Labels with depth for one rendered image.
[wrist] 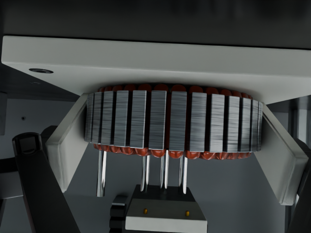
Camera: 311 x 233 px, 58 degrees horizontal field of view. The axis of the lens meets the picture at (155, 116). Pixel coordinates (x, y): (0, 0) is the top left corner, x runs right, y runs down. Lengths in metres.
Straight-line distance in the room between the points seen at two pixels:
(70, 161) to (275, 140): 0.11
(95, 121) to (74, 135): 0.01
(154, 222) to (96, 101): 0.11
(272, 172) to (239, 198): 0.30
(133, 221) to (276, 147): 0.11
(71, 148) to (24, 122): 0.33
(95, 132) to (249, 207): 0.35
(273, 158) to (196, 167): 0.29
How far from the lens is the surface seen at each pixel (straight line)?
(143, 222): 0.22
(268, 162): 0.17
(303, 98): 0.30
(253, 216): 0.48
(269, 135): 0.17
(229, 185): 0.46
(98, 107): 0.15
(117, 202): 0.42
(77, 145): 0.17
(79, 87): 0.18
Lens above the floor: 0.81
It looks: 2 degrees down
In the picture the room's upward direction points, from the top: 177 degrees counter-clockwise
